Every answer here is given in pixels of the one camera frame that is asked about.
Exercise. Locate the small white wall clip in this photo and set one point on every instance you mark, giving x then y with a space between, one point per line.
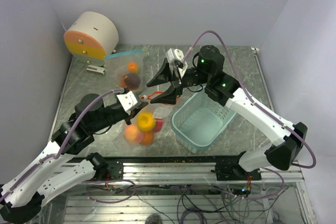
255 50

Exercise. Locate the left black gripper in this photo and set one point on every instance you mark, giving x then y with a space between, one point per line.
135 111

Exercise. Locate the clear zip top bag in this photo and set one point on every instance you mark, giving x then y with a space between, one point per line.
117 65

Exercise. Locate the light blue plastic basket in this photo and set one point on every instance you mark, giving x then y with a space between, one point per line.
199 121

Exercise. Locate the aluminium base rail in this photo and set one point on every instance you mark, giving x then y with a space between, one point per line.
174 173

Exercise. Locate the orange toy fruit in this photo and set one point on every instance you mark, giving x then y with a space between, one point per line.
148 138

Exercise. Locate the pink toy peach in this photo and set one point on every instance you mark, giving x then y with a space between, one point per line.
132 134

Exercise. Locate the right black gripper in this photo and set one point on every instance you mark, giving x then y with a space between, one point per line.
164 76

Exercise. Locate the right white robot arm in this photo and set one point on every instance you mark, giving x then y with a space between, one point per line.
286 138

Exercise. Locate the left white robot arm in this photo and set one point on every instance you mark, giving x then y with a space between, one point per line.
23 197

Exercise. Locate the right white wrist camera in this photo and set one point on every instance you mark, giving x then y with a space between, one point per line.
175 58

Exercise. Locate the yellow toy lemon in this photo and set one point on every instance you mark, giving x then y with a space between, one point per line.
145 121

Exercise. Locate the clear bag orange zipper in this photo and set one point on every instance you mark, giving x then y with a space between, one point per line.
159 110

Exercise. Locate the round cream drawer box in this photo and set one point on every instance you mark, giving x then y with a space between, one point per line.
92 37

